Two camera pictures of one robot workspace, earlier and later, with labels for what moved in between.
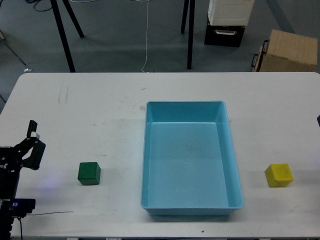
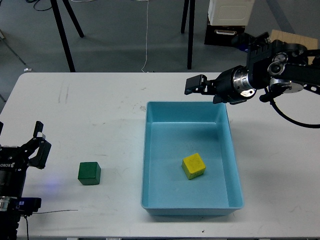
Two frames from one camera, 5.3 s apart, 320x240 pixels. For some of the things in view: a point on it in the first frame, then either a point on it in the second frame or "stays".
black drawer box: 230,36 stays
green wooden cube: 89,173 stays
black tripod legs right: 191,27 stays
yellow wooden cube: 278,175 → 193,166
